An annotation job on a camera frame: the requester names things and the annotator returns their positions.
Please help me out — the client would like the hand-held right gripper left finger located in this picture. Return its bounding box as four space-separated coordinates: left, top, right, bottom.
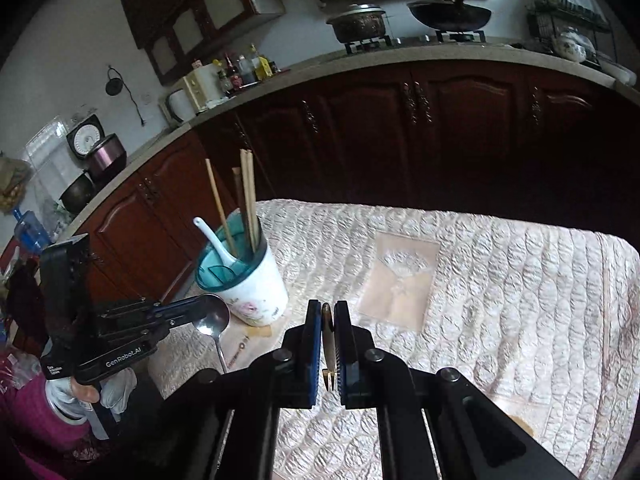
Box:
145 300 323 480

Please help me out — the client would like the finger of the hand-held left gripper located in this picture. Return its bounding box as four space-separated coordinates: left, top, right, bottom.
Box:
146 294 215 319
144 315 199 342

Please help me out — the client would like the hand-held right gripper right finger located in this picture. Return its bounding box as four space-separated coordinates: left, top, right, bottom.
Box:
334 301 581 480

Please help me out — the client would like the metal spoon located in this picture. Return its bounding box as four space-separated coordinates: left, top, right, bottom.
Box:
194 293 232 375

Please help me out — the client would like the white cup with teal rim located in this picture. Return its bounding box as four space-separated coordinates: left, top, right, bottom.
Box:
194 210 290 327

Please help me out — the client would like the white ceramic spoon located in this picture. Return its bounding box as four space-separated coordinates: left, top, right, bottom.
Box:
193 216 236 267

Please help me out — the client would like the light wooden chopstick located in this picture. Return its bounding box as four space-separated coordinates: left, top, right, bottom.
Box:
204 158 239 257
239 149 257 252
245 148 262 249

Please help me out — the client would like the person's left forearm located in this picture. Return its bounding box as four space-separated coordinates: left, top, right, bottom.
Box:
0 355 101 461

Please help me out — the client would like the person's left hand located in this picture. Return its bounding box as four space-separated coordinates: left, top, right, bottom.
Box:
46 366 139 420

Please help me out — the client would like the dark metal bowl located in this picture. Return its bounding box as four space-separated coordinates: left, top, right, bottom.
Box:
59 171 97 212

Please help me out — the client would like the white embroidered tablecloth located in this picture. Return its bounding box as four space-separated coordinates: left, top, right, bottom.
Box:
150 199 640 480

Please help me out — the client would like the purple rice cooker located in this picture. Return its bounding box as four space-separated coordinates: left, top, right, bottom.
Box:
86 133 129 182

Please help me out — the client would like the kitchen scale with dial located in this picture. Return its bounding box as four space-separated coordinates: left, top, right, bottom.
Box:
66 114 107 162

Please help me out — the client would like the beige countertop appliance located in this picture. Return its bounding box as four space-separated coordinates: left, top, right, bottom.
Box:
181 64 224 114

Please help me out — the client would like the dark wooden lower cabinet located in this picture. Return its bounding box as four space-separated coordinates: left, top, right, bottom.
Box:
0 55 640 311

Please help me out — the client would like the dark wooden cabinet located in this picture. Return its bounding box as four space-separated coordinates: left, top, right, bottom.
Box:
0 55 640 311
117 0 287 87

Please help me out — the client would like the group of condiment bottles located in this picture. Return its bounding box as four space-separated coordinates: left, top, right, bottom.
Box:
214 44 282 93

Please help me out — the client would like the dark wooden upper cabinet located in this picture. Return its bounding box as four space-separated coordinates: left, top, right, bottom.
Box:
117 0 287 87

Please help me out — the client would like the gas stove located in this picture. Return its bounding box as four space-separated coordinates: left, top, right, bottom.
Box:
344 29 489 55

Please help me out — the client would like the metal cooking pot with lid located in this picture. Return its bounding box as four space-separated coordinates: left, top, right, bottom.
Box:
326 3 394 44

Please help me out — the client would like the light kitchen countertop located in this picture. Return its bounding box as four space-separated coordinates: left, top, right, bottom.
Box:
62 39 640 241

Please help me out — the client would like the black wok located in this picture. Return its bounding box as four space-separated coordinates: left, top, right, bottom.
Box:
406 0 494 34

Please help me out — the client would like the white patterned teapot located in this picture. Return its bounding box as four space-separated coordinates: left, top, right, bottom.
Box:
556 31 589 62

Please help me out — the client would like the black wall plug with cable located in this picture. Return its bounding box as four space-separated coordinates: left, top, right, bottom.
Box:
104 65 147 127

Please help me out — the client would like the black wire dish rack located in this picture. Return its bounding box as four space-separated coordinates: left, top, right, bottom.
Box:
525 0 617 72

